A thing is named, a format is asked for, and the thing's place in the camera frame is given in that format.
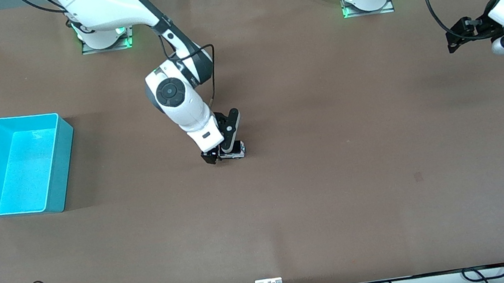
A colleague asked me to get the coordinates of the white jeep toy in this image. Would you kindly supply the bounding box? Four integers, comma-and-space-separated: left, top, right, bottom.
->
217, 140, 247, 163

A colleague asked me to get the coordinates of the teal plastic bin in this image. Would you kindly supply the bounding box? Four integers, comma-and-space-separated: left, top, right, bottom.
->
0, 106, 86, 223

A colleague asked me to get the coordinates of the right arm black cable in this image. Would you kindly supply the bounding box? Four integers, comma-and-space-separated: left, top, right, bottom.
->
158, 17, 225, 115

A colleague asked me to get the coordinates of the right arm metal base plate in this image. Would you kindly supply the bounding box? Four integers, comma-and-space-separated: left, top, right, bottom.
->
79, 25, 136, 56

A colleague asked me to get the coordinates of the coiled black cable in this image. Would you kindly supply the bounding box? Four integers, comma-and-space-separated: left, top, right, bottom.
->
461, 262, 504, 283

